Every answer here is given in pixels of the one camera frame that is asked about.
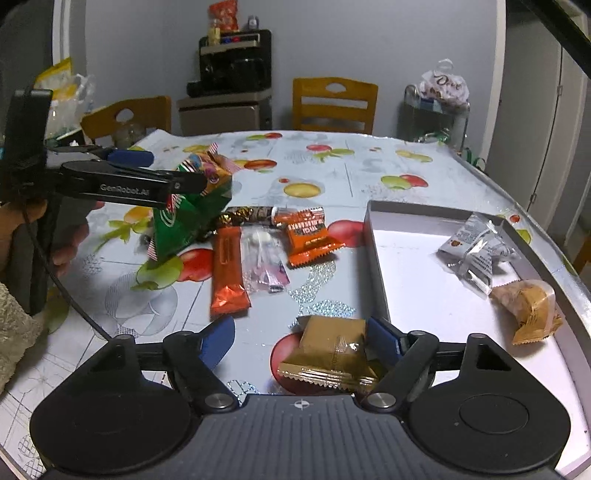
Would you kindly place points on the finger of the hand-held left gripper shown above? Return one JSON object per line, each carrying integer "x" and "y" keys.
{"x": 131, "y": 157}
{"x": 124, "y": 184}

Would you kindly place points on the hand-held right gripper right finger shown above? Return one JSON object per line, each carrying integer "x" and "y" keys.
{"x": 384, "y": 339}

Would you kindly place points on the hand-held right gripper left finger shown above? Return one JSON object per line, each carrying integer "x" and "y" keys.
{"x": 217, "y": 342}

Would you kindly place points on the gold snack packet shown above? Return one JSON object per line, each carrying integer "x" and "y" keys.
{"x": 330, "y": 350}

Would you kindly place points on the white cardboard box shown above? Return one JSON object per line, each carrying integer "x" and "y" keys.
{"x": 429, "y": 286}

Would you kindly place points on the long orange bar packet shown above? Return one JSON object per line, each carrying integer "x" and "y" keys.
{"x": 227, "y": 272}

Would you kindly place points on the green snack bag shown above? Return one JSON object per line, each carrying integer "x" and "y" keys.
{"x": 184, "y": 226}

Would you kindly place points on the clear lollipop packet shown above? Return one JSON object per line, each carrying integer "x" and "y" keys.
{"x": 263, "y": 258}

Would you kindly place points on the dark gold candy packet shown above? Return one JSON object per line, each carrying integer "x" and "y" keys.
{"x": 244, "y": 214}

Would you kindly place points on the square orange snack packet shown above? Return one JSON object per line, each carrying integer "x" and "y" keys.
{"x": 309, "y": 235}

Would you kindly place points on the person's left forearm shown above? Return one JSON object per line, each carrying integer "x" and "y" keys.
{"x": 16, "y": 337}

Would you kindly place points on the person's left hand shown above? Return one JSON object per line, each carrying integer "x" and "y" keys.
{"x": 71, "y": 240}

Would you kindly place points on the wooden chair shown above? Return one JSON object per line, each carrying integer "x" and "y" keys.
{"x": 134, "y": 117}
{"x": 334, "y": 106}

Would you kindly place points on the clear plastic bag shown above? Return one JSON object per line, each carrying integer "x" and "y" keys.
{"x": 74, "y": 108}

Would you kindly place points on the yellow bag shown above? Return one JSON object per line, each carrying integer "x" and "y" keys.
{"x": 57, "y": 76}

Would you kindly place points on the grey cabinet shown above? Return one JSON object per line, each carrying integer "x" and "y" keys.
{"x": 226, "y": 115}

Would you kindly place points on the silver clear snack packet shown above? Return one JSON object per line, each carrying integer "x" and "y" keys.
{"x": 480, "y": 249}

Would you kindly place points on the black coffee machine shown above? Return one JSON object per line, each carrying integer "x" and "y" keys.
{"x": 235, "y": 60}

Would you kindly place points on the tan pastry packet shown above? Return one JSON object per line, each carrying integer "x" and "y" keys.
{"x": 531, "y": 304}

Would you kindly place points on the fruit print tablecloth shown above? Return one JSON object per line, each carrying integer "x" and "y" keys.
{"x": 323, "y": 184}

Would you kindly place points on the red snack bag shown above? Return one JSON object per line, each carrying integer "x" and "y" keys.
{"x": 224, "y": 14}

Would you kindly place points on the white plastic bag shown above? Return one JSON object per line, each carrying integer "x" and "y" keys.
{"x": 443, "y": 85}

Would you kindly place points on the white wardrobe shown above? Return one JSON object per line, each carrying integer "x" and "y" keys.
{"x": 531, "y": 115}

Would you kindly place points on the black bar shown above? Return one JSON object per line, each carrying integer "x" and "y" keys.
{"x": 558, "y": 32}

